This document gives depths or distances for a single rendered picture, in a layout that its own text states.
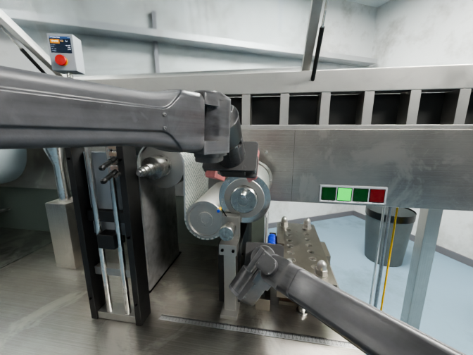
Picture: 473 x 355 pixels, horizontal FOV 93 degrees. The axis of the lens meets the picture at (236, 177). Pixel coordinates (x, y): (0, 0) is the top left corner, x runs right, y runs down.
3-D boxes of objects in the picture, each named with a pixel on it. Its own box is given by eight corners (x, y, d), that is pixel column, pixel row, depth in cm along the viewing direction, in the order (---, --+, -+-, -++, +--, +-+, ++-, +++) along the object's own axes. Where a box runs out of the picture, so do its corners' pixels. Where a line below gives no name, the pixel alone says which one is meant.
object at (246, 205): (228, 210, 63) (231, 184, 62) (229, 208, 65) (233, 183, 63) (254, 215, 62) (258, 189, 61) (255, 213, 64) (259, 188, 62)
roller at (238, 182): (221, 213, 66) (227, 175, 63) (236, 189, 91) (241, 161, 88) (260, 222, 64) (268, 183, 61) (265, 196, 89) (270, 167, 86)
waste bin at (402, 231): (418, 265, 244) (427, 213, 232) (386, 273, 230) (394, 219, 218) (379, 244, 287) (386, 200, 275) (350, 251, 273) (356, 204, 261)
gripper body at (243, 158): (256, 175, 42) (253, 153, 36) (203, 173, 44) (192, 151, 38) (258, 146, 45) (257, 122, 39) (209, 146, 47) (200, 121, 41)
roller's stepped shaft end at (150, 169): (132, 179, 56) (131, 166, 56) (146, 174, 62) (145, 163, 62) (144, 179, 56) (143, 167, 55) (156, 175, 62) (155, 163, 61)
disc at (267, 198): (215, 216, 67) (222, 167, 63) (215, 215, 67) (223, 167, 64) (265, 227, 65) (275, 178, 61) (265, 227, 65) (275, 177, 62)
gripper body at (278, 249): (282, 270, 61) (284, 274, 54) (245, 265, 62) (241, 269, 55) (284, 245, 62) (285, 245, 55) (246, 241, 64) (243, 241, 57)
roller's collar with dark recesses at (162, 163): (141, 179, 63) (139, 156, 61) (153, 175, 69) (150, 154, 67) (162, 180, 62) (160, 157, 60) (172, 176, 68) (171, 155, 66)
